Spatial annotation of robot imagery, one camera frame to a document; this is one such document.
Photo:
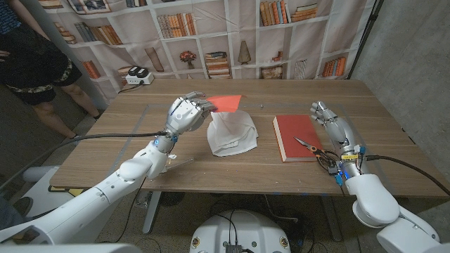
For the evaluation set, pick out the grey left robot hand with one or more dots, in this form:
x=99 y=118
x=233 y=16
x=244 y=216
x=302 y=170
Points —
x=184 y=116

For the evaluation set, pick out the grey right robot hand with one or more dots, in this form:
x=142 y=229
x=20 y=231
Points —
x=339 y=133

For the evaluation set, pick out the black orange scissors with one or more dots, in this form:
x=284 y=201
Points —
x=302 y=141

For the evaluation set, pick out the red origami paper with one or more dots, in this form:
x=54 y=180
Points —
x=226 y=102

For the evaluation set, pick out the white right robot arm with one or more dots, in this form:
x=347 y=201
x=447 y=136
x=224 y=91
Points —
x=372 y=200

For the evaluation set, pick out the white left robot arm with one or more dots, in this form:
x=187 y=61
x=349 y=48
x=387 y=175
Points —
x=105 y=196

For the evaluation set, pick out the red notebook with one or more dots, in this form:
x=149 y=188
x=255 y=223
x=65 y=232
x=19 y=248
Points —
x=292 y=131

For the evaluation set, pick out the white crumpled towel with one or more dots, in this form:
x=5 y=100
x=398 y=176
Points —
x=232 y=135

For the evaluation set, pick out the white striped pen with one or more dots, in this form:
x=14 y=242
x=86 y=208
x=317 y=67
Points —
x=184 y=162

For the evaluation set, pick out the white power strip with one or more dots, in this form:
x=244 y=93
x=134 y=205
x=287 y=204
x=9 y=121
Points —
x=139 y=79

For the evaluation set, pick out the dark table leg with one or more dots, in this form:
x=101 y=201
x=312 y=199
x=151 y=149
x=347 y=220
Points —
x=330 y=218

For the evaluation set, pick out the black backdrop stand pole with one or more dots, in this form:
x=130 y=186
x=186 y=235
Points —
x=365 y=35

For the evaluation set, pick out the white table leg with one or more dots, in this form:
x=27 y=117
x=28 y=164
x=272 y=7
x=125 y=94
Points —
x=152 y=214

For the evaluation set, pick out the printed bookshelf backdrop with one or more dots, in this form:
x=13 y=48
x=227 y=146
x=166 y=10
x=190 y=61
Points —
x=228 y=21

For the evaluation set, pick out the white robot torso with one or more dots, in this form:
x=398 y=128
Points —
x=242 y=232

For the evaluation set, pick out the yellow flat floor item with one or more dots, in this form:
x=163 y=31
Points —
x=75 y=192

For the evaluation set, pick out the white rounded base platform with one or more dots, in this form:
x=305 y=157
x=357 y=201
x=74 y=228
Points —
x=38 y=174

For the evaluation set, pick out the standing person in black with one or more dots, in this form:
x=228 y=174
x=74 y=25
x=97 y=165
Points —
x=28 y=63

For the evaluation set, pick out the person in jeans and shoes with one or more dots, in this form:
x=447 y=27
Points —
x=8 y=214

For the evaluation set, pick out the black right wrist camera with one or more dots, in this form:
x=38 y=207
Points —
x=333 y=171

